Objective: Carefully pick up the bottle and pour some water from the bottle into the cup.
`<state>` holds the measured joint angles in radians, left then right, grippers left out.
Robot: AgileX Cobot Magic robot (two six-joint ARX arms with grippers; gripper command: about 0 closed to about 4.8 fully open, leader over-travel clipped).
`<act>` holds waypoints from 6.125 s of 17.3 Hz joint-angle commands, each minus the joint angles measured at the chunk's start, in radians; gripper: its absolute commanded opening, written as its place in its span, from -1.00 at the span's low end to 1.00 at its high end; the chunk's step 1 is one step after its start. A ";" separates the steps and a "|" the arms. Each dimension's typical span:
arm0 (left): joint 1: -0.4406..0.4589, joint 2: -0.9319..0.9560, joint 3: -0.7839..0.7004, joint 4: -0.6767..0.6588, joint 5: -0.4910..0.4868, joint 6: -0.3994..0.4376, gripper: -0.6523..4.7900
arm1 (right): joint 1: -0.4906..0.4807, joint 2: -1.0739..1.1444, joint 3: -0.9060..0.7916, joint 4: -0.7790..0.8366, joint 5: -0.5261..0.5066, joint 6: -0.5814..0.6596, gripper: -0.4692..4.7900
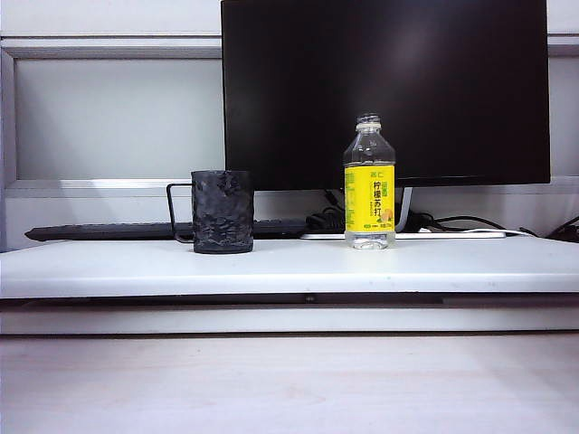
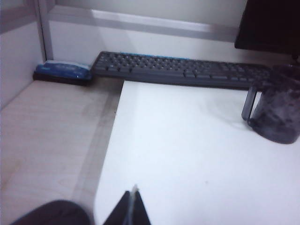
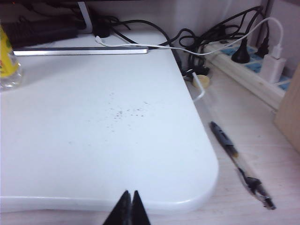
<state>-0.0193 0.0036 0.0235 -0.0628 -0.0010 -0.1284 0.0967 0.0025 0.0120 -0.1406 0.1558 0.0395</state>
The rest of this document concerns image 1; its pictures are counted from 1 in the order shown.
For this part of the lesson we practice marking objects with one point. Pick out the clear bottle with yellow label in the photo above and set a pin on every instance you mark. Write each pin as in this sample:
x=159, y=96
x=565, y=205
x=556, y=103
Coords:
x=368, y=203

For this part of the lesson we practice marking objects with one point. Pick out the black computer monitor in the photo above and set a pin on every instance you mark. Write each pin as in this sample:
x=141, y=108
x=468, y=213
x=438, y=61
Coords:
x=452, y=90

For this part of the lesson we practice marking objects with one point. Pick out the grey aluminium partition frame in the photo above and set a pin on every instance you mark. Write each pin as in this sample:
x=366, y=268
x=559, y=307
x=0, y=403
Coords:
x=113, y=50

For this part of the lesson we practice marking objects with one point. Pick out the black power adapter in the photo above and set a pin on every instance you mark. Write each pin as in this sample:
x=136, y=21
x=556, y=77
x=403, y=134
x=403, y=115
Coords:
x=325, y=221

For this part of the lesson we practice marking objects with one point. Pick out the dark textured glass mug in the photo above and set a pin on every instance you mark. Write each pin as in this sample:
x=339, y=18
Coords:
x=221, y=212

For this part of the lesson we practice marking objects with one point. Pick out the silver monitor stand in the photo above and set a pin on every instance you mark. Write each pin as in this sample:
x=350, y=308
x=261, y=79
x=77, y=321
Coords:
x=405, y=203

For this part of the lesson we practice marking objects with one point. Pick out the white flat monitor base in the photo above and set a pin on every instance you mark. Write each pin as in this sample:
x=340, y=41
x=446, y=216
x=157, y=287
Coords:
x=452, y=234

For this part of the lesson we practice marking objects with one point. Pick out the black keyboard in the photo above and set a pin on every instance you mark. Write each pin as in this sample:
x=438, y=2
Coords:
x=113, y=229

